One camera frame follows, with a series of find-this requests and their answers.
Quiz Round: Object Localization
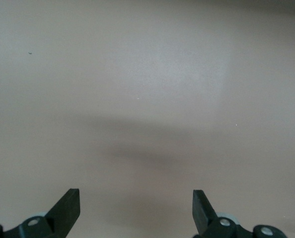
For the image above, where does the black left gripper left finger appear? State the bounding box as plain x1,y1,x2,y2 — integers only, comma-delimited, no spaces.
0,188,80,238

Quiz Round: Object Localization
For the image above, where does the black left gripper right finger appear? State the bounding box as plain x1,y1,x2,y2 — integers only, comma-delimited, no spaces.
192,189,287,238

